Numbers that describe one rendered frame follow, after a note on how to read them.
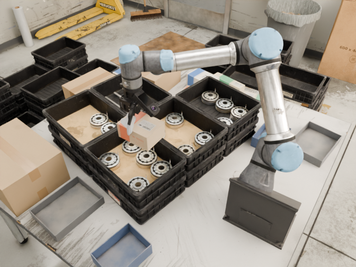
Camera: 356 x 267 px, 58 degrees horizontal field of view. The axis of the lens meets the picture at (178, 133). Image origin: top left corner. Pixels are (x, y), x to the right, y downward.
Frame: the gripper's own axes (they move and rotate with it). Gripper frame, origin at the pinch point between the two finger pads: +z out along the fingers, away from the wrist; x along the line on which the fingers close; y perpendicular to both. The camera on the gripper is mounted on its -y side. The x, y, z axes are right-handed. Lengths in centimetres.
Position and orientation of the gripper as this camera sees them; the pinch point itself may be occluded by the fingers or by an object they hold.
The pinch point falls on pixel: (141, 126)
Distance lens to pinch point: 137.3
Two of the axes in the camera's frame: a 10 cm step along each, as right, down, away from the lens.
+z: 0.0, 7.4, 6.7
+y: -8.2, -3.8, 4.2
